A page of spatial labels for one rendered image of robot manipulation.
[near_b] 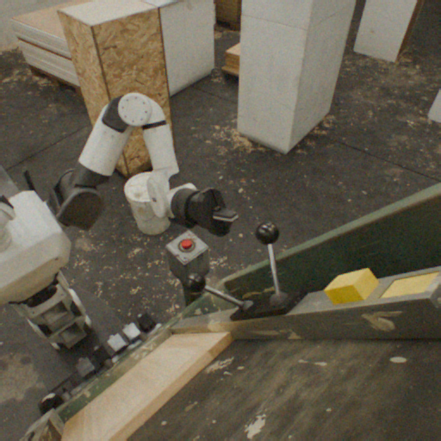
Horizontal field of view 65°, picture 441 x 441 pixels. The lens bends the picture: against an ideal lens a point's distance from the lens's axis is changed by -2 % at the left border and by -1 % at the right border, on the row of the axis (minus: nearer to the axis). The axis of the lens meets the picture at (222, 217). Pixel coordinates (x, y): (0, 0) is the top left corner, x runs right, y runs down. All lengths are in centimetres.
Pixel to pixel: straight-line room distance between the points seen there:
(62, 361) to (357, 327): 180
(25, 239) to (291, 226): 205
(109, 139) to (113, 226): 185
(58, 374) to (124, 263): 82
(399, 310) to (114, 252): 233
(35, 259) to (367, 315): 76
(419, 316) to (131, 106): 74
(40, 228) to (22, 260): 8
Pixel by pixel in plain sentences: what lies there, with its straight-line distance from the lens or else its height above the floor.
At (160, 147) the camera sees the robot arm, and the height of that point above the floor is 143.
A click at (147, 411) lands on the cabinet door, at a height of 130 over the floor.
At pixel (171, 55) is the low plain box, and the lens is 404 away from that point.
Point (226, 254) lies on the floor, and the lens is 245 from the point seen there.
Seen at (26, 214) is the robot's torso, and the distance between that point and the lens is 96.
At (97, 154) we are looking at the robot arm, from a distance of 94.
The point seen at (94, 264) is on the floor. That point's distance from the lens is 255.
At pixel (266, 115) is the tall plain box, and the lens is 318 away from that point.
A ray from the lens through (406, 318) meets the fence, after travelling 36.
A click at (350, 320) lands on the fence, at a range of 41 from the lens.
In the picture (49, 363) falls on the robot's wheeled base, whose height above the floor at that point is 17.
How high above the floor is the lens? 196
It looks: 47 degrees down
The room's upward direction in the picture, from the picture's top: straight up
